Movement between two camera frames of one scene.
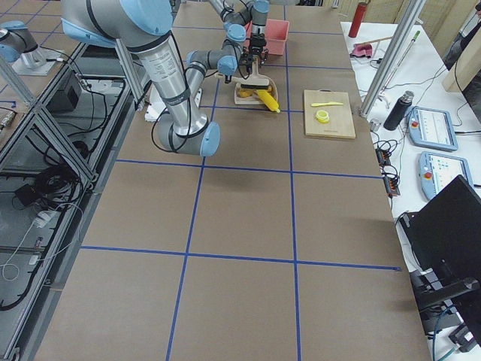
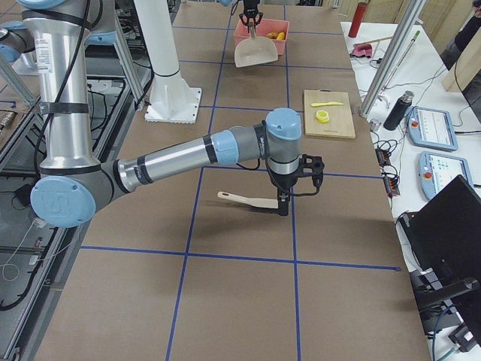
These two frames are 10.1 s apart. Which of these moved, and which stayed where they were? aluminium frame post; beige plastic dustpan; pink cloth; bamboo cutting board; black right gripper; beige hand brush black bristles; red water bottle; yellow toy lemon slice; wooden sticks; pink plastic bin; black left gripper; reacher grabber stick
Moved: beige hand brush black bristles; black right gripper; black left gripper; beige plastic dustpan
Stayed: bamboo cutting board; wooden sticks; pink plastic bin; yellow toy lemon slice; reacher grabber stick; aluminium frame post; pink cloth; red water bottle
